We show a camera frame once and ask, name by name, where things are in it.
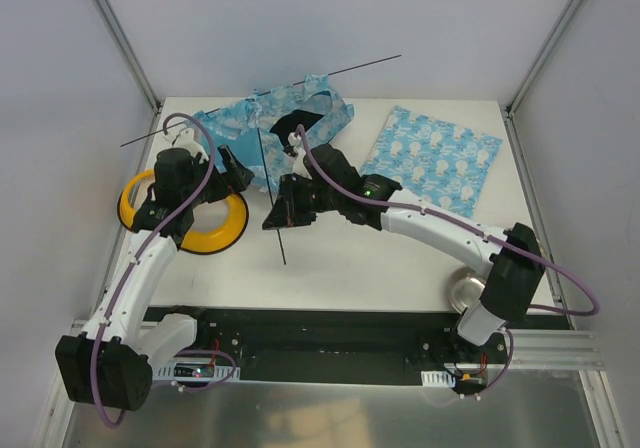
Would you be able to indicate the blue snowman pet tent fabric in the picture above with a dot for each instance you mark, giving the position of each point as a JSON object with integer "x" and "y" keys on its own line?
{"x": 236, "y": 124}

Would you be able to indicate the white cable duct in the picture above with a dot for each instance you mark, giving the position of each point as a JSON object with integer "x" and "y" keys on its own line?
{"x": 195, "y": 371}
{"x": 438, "y": 379}

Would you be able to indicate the blue snowman tent mat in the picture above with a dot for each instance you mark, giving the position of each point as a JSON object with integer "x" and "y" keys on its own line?
{"x": 444, "y": 162}

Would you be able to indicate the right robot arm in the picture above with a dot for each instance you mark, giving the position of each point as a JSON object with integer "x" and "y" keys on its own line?
{"x": 508, "y": 260}

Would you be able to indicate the right white cable duct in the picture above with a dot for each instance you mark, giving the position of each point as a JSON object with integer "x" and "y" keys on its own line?
{"x": 438, "y": 379}

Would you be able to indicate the left white cable duct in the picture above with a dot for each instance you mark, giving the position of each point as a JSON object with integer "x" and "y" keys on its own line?
{"x": 195, "y": 371}

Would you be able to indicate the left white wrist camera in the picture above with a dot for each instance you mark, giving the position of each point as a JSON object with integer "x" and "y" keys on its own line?
{"x": 187, "y": 138}

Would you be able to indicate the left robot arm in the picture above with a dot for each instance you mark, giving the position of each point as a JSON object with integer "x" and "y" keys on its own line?
{"x": 183, "y": 204}

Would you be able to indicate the steel pet bowl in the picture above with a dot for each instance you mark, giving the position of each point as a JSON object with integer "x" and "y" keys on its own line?
{"x": 463, "y": 288}

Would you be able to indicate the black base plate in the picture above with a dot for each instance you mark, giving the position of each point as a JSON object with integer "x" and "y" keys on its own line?
{"x": 334, "y": 347}

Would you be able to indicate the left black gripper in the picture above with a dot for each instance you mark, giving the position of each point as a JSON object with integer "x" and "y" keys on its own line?
{"x": 226, "y": 174}

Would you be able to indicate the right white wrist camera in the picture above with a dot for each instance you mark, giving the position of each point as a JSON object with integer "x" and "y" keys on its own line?
{"x": 294, "y": 149}

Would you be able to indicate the black tent pole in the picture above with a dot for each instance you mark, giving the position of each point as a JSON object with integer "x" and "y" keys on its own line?
{"x": 270, "y": 194}
{"x": 341, "y": 71}

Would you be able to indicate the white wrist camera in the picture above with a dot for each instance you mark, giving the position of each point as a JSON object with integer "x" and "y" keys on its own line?
{"x": 294, "y": 149}
{"x": 187, "y": 138}

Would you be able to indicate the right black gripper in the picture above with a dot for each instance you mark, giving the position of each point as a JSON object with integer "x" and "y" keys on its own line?
{"x": 298, "y": 200}

